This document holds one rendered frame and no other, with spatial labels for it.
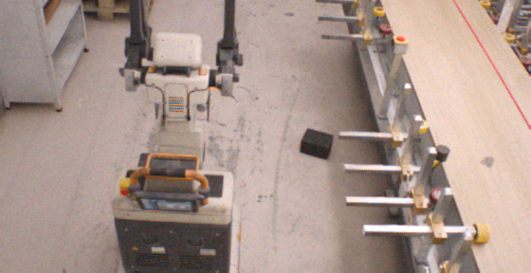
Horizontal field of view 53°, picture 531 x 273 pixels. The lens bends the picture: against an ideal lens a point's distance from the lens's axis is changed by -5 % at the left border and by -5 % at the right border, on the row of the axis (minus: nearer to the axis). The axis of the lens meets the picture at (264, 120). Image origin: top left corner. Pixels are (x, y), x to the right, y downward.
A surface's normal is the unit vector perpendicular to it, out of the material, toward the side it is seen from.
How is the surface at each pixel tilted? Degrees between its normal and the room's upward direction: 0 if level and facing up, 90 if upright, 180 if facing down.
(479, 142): 0
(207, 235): 90
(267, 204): 0
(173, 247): 90
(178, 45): 48
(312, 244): 0
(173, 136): 82
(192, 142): 82
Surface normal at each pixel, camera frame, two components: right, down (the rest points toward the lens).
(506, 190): 0.06, -0.78
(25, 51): 0.01, 0.62
